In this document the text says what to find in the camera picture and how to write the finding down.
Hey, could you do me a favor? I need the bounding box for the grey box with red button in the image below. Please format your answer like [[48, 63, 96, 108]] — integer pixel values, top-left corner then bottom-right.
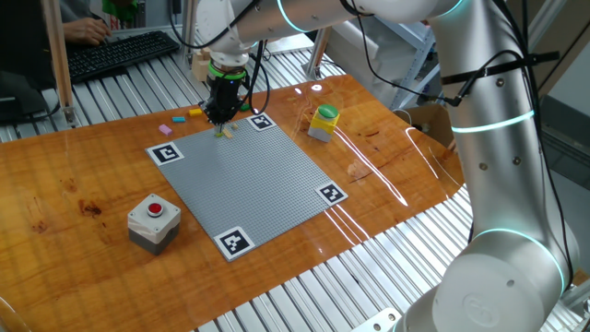
[[126, 193, 183, 256]]

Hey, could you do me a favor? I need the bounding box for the brown cardboard panel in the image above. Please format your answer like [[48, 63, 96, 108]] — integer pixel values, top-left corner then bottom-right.
[[511, 0, 590, 101]]

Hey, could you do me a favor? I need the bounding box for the aluminium frame bar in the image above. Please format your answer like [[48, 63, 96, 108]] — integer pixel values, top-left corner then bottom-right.
[[525, 0, 571, 45]]

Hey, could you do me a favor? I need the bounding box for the black cable strap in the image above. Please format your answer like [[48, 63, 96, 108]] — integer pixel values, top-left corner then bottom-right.
[[440, 51, 561, 87]]

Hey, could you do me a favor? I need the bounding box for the green flange adapter ring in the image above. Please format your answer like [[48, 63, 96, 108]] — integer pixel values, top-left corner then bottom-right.
[[206, 62, 249, 82]]

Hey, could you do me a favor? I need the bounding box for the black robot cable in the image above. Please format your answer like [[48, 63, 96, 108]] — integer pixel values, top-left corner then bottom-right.
[[246, 41, 272, 116], [340, 0, 577, 296]]

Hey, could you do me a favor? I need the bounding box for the yellow and grey button box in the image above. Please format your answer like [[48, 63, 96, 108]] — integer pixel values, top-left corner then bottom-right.
[[307, 103, 341, 143]]

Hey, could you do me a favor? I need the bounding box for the black computer monitor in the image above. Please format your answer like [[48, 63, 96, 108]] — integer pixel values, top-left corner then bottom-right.
[[0, 0, 64, 125]]

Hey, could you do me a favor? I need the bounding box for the fiducial marker with C pattern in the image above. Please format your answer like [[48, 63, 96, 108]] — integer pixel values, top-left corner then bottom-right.
[[145, 141, 185, 167]]

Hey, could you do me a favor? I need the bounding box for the wood grain mat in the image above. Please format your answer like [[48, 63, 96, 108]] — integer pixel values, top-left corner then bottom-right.
[[0, 74, 466, 332]]

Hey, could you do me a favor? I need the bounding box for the wooden frame post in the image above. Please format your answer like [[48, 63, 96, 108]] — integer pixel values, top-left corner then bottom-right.
[[40, 0, 77, 128]]

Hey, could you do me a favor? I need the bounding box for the black white fiducial marker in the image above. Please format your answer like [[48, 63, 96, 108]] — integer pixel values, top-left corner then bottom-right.
[[244, 112, 277, 133], [314, 182, 349, 207], [212, 225, 256, 263]]

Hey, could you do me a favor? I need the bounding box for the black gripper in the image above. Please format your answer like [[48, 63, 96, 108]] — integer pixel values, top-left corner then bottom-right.
[[203, 77, 250, 135]]

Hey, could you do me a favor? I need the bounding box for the grey metal shelf frame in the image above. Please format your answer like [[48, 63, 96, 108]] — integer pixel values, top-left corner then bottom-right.
[[386, 20, 439, 111]]

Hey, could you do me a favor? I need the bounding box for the grey Lego baseplate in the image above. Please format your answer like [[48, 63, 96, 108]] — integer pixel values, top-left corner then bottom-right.
[[145, 112, 349, 263]]

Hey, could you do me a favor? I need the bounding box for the aluminium frame post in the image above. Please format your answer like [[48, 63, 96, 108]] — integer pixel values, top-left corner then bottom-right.
[[180, 0, 199, 65], [301, 27, 333, 82]]

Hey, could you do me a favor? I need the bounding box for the dark grey cabinet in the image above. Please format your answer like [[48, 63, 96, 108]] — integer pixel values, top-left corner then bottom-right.
[[538, 94, 590, 190]]

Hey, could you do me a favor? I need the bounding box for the person in grey shirt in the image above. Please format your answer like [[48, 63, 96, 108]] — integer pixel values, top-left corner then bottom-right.
[[58, 0, 105, 24]]

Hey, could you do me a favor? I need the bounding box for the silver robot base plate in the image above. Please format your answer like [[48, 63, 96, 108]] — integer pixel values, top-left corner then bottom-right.
[[349, 307, 403, 332]]

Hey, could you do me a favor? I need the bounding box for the beige block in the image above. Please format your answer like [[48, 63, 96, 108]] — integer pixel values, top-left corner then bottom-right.
[[191, 48, 212, 83]]

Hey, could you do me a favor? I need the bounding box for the white flat board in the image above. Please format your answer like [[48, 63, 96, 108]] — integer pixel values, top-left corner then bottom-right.
[[266, 32, 315, 54]]

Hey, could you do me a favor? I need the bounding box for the black computer keyboard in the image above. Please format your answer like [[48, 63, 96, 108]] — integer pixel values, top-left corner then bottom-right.
[[66, 30, 181, 84]]

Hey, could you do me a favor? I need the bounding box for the green cloth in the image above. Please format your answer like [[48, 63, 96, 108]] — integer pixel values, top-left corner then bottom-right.
[[100, 0, 139, 24]]

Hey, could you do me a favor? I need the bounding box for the person's bare hand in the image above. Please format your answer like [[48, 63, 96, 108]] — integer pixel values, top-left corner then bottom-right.
[[71, 18, 112, 48]]

